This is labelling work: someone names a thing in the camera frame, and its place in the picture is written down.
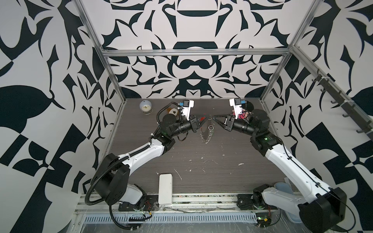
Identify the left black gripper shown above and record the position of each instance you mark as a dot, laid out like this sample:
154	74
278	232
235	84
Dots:
194	124

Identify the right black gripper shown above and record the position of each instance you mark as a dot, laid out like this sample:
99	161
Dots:
228	124

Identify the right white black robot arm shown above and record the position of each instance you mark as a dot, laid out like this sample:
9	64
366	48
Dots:
320	207

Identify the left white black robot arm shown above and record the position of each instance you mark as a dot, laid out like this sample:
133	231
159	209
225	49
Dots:
110	182

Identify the pink plush doll black hat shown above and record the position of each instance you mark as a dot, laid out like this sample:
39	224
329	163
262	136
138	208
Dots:
246	110

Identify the brown white plush dog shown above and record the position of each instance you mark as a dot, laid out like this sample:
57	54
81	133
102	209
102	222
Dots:
173	111

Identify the white rectangular box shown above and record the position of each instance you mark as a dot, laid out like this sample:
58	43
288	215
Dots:
165	190

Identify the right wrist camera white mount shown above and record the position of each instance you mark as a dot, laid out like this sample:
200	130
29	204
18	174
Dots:
238	110

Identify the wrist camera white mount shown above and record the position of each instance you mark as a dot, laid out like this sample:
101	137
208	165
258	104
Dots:
238	110
185	108

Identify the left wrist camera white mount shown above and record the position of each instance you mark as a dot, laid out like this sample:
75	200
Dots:
185	108

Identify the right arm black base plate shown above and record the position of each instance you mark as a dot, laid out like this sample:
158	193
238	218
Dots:
252	201

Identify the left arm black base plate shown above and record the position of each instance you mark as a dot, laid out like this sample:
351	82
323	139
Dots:
147	203

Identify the black wall hook rack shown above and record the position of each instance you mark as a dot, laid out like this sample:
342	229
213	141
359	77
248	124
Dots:
350	107

